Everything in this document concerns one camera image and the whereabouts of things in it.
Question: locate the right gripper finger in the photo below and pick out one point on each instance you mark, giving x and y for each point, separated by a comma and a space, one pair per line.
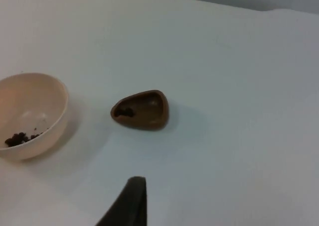
129, 203

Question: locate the pale wooden bowl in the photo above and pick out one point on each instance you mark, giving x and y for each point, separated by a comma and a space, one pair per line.
30, 111

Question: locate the coffee beans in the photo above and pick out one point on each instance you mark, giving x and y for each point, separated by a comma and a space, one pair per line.
18, 138
125, 112

